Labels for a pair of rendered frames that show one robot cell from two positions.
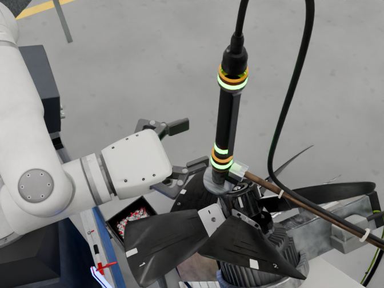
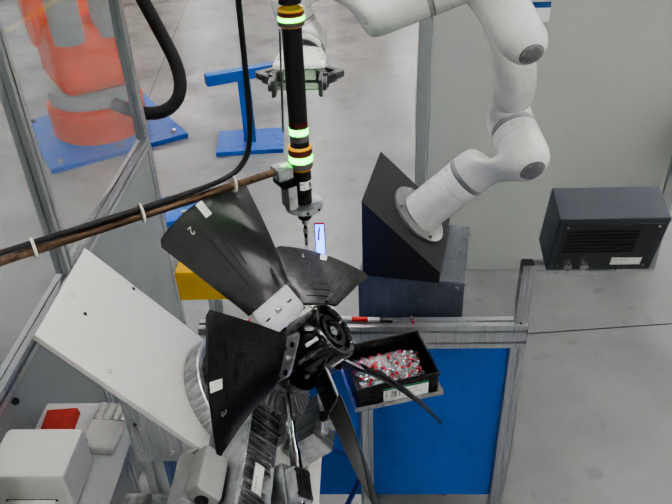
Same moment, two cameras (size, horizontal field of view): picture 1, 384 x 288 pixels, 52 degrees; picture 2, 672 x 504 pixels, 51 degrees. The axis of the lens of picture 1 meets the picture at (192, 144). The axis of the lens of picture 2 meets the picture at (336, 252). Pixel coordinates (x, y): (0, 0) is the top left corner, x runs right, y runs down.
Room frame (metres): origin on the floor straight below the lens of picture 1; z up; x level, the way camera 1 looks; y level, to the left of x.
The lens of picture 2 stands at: (0.95, -1.06, 2.12)
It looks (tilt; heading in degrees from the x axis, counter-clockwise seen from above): 34 degrees down; 116
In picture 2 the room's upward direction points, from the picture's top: 2 degrees counter-clockwise
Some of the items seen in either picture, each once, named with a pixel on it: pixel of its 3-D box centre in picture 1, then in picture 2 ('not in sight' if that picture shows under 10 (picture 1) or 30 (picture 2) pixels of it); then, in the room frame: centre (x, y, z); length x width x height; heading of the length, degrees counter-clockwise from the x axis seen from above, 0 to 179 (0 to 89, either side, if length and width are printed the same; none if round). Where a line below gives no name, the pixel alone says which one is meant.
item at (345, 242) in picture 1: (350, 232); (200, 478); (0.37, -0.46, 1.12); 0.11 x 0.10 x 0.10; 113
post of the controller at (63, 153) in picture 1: (64, 155); (523, 292); (0.73, 0.48, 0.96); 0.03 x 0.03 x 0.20; 23
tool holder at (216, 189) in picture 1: (224, 172); (297, 185); (0.38, -0.07, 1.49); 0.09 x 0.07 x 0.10; 58
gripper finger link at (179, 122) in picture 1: (169, 124); (328, 81); (0.40, 0.04, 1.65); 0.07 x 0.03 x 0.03; 113
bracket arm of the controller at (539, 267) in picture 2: (51, 122); (567, 266); (0.82, 0.52, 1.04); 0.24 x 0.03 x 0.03; 23
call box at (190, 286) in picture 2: not in sight; (211, 276); (-0.03, 0.15, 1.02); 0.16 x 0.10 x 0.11; 23
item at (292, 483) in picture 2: not in sight; (298, 486); (0.51, -0.38, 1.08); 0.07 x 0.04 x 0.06; 124
